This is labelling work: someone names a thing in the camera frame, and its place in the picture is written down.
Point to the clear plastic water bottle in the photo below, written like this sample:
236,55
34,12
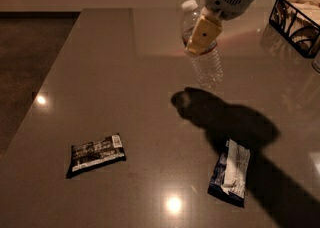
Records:
207,67

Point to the black wire napkin holder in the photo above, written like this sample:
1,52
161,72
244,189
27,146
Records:
298,21

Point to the black snack packet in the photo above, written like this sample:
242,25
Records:
95,154

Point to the blue white snack packet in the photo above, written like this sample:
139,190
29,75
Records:
228,182

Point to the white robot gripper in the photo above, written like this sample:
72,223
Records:
207,27

